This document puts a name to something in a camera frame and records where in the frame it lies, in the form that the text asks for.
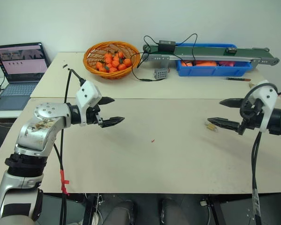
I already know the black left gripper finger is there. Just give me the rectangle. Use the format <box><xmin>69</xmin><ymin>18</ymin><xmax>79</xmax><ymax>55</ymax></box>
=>
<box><xmin>100</xmin><ymin>96</ymin><xmax>116</xmax><ymax>106</ymax></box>
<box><xmin>100</xmin><ymin>116</ymin><xmax>126</xmax><ymax>128</ymax></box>

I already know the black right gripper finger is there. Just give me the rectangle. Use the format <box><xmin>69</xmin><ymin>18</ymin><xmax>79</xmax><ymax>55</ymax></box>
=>
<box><xmin>219</xmin><ymin>97</ymin><xmax>244</xmax><ymax>109</ymax></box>
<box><xmin>207</xmin><ymin>117</ymin><xmax>242</xmax><ymax>134</ymax></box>

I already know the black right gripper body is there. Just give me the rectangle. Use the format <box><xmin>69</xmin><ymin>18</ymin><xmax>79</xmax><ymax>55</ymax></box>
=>
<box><xmin>238</xmin><ymin>98</ymin><xmax>265</xmax><ymax>136</ymax></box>

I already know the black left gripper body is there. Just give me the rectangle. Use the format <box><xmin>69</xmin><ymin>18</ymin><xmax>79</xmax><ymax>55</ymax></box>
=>
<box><xmin>85</xmin><ymin>102</ymin><xmax>104</xmax><ymax>126</ymax></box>

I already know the small brass padlock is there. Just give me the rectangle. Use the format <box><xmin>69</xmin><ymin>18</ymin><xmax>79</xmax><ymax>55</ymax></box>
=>
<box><xmin>204</xmin><ymin>120</ymin><xmax>219</xmax><ymax>133</ymax></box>

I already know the thin dark pen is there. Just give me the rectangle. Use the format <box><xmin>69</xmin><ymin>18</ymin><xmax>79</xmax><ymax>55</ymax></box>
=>
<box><xmin>225</xmin><ymin>77</ymin><xmax>252</xmax><ymax>82</ymax></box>

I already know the orange woven basket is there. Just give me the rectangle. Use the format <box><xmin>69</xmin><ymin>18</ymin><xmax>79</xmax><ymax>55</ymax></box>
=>
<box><xmin>83</xmin><ymin>41</ymin><xmax>141</xmax><ymax>80</ymax></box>

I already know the blue plastic bin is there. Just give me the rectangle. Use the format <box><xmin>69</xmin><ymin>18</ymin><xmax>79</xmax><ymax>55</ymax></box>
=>
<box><xmin>175</xmin><ymin>42</ymin><xmax>254</xmax><ymax>77</ymax></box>

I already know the small grey perforated box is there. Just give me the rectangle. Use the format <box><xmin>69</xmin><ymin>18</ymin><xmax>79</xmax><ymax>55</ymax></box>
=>
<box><xmin>153</xmin><ymin>68</ymin><xmax>169</xmax><ymax>80</ymax></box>

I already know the green conveyor belt unit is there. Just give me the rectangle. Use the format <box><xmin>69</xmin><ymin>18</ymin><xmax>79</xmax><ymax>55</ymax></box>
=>
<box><xmin>142</xmin><ymin>43</ymin><xmax>281</xmax><ymax>69</ymax></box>

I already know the red tape strip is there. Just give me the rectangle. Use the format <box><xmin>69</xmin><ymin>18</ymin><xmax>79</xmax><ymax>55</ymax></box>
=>
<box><xmin>60</xmin><ymin>170</ymin><xmax>70</xmax><ymax>196</ymax></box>

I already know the black power adapter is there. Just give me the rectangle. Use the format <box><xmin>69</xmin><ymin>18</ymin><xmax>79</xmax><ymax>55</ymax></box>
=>
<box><xmin>158</xmin><ymin>40</ymin><xmax>177</xmax><ymax>51</ymax></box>

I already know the open grey laptop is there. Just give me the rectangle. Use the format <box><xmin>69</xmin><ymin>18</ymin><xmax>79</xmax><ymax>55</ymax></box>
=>
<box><xmin>0</xmin><ymin>42</ymin><xmax>51</xmax><ymax>111</ymax></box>

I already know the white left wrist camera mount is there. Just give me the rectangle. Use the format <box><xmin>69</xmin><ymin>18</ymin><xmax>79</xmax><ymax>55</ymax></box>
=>
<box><xmin>75</xmin><ymin>80</ymin><xmax>103</xmax><ymax>127</ymax></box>

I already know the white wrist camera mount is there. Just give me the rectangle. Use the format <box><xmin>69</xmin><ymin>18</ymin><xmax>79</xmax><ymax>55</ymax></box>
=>
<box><xmin>75</xmin><ymin>80</ymin><xmax>103</xmax><ymax>127</ymax></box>
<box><xmin>250</xmin><ymin>80</ymin><xmax>279</xmax><ymax>132</ymax></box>

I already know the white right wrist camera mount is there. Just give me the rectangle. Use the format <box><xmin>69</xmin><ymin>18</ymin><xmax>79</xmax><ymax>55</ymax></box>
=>
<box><xmin>250</xmin><ymin>80</ymin><xmax>279</xmax><ymax>132</ymax></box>

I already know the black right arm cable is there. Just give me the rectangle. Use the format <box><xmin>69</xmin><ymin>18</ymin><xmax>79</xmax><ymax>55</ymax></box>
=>
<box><xmin>239</xmin><ymin>81</ymin><xmax>281</xmax><ymax>225</ymax></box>

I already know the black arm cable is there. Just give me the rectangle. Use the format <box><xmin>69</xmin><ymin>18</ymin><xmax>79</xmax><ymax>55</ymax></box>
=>
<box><xmin>239</xmin><ymin>81</ymin><xmax>281</xmax><ymax>225</ymax></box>
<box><xmin>59</xmin><ymin>68</ymin><xmax>88</xmax><ymax>225</ymax></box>

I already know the black power cable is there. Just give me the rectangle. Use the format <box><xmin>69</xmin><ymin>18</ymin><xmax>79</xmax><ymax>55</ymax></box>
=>
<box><xmin>132</xmin><ymin>33</ymin><xmax>199</xmax><ymax>83</ymax></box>

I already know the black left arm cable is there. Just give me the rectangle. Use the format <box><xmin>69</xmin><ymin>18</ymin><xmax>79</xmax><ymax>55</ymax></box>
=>
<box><xmin>59</xmin><ymin>68</ymin><xmax>88</xmax><ymax>225</ymax></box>

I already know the black table frame leg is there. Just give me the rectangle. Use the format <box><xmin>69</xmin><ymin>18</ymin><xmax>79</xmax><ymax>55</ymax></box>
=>
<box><xmin>207</xmin><ymin>195</ymin><xmax>228</xmax><ymax>225</ymax></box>
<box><xmin>82</xmin><ymin>194</ymin><xmax>102</xmax><ymax>225</ymax></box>

